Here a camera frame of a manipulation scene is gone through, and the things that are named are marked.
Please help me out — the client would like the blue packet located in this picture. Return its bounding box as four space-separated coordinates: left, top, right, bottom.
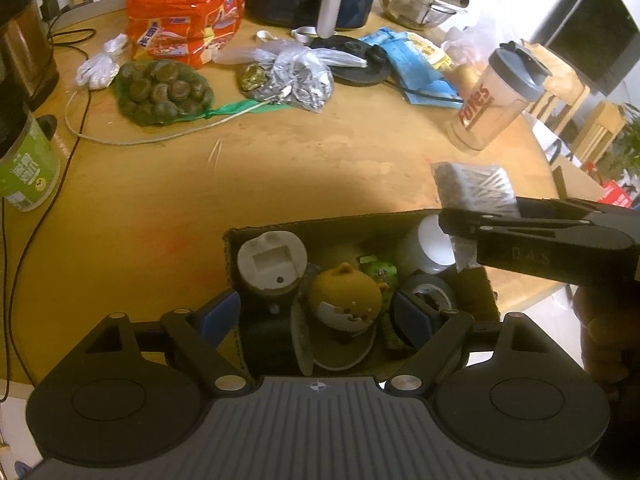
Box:
360 27 463 110

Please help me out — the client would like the black round stand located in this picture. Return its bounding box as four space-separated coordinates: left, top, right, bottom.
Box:
35 115 60 141

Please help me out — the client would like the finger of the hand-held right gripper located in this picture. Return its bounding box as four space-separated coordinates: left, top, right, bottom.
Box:
515 196 611 222
439 208 601 238

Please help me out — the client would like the crumpled clear plastic bag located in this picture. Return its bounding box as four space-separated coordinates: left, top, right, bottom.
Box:
245 42 335 113

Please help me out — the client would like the yellow packet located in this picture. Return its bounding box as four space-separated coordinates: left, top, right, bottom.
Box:
405 32 453 71

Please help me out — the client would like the person's right hand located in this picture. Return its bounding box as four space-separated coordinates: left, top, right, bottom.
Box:
572 285 640 401

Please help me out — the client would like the wooden chair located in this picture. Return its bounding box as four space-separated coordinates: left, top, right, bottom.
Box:
522 40 591 136
570 100 628 166

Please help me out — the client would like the thin black tape roll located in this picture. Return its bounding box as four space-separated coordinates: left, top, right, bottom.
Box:
392 271 457 326

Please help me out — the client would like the beige round device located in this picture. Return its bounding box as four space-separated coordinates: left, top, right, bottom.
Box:
236 231 307 293

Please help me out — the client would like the grey power strip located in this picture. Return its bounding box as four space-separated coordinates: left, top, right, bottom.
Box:
52 0 128 28

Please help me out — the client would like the gold foil wrapper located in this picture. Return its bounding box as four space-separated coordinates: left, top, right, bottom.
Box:
237 62 271 93

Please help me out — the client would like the brown bear pouch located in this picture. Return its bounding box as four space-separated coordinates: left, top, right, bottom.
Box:
306 262 388 336

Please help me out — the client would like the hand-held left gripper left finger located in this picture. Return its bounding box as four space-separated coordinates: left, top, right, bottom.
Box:
85 290 251 395

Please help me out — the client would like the brown cardboard box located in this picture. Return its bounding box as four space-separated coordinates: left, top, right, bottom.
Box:
222 208 501 381

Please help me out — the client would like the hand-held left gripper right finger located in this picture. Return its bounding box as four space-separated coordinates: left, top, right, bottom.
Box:
385 292 553 396

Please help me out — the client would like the orange snack bag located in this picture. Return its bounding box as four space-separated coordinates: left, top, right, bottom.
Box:
124 0 247 71

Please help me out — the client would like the black monitor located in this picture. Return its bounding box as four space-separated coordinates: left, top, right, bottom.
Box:
530 0 640 98

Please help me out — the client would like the clear shaker bottle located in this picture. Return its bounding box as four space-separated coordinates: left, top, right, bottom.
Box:
447 41 553 153

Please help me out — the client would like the white cord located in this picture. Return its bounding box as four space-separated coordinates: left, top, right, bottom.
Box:
65 87 281 147

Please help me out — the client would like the green label jar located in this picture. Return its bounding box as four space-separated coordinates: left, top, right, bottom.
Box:
0 110 62 212

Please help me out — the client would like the white strap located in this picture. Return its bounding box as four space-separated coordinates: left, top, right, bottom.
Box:
255 26 321 43

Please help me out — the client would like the black electric kettle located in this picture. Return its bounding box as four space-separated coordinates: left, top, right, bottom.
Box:
0 0 60 111

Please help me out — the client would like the red bag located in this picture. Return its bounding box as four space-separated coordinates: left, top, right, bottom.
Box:
597 180 638 211

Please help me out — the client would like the black cable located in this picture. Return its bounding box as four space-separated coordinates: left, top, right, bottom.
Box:
0 25 96 403

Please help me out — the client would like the green net bag of chestnuts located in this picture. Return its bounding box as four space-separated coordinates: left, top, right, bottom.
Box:
111 59 291 127

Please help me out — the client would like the cotton swab pack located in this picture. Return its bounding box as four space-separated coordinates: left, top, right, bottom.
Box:
431 161 518 271

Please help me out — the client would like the small green packet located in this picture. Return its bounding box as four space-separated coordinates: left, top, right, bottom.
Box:
357 255 401 283

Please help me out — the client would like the green plant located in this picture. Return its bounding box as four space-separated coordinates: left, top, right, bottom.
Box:
597 102 640 186

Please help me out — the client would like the black round base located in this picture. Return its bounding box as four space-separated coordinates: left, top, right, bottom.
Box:
307 35 393 86

